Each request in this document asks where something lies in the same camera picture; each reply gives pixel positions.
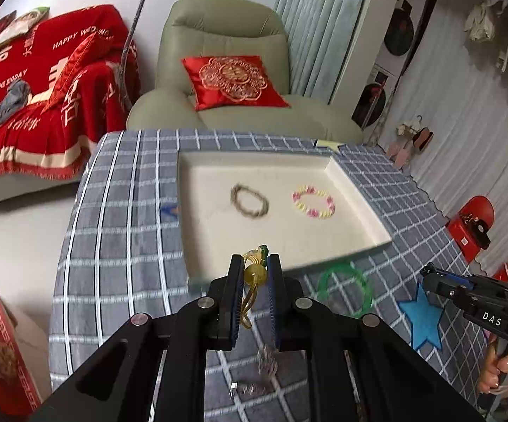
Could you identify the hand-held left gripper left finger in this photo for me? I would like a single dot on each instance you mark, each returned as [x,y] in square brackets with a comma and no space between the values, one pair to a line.
[236,299]

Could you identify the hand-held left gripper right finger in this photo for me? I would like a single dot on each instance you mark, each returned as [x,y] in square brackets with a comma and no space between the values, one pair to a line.
[273,303]

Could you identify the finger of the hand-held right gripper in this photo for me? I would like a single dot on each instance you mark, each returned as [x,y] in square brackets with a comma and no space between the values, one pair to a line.
[440,294]
[445,273]

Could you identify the green translucent bangle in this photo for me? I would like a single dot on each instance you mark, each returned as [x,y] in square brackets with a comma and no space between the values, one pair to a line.
[322,289]

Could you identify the white shallow tray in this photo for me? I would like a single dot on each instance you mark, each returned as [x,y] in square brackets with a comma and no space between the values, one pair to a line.
[210,215]

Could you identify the silver metal key charm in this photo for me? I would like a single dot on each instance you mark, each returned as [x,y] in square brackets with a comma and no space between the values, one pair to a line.
[249,389]

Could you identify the person's right hand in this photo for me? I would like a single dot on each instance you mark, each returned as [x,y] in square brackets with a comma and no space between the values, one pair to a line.
[506,367]

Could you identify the blue star sticker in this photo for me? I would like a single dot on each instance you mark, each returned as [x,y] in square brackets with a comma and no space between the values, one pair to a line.
[421,316]

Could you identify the red round-topped box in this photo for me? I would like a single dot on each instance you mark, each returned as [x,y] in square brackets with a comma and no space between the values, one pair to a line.
[473,213]

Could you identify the blue arrow sticker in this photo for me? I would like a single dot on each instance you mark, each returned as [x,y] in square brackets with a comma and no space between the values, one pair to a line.
[170,212]

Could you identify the pink slippers on hanger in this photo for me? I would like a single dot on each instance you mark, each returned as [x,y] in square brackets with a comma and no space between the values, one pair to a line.
[405,149]

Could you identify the white pleated curtain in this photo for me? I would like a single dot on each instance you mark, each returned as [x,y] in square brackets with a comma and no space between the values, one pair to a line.
[464,132]

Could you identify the red embroidered cushion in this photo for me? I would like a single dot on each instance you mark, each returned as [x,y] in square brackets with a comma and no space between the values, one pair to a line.
[232,81]

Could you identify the red patterned gift box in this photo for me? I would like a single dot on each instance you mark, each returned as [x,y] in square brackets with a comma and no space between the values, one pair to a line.
[3,347]

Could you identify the hanging white clothes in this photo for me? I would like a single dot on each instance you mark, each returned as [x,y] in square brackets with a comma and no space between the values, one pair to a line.
[482,17]

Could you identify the red printed blanket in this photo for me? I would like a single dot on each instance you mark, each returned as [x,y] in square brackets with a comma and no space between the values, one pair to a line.
[12,149]

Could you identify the green leather armchair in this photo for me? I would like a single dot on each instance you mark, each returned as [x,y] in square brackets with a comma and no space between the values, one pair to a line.
[218,26]

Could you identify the teal pleated curtain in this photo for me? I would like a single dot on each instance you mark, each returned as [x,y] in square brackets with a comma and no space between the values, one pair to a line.
[324,26]

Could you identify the red satin pillow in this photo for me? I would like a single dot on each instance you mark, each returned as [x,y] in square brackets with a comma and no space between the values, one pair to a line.
[73,70]

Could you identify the grey crumpled cloth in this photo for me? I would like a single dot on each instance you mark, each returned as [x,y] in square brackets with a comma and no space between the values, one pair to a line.
[12,101]

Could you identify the silver lamp pole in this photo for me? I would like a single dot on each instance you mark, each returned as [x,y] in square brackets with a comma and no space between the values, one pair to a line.
[136,13]

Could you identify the framed portrait photo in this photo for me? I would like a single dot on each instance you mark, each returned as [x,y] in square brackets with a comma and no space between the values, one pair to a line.
[21,24]

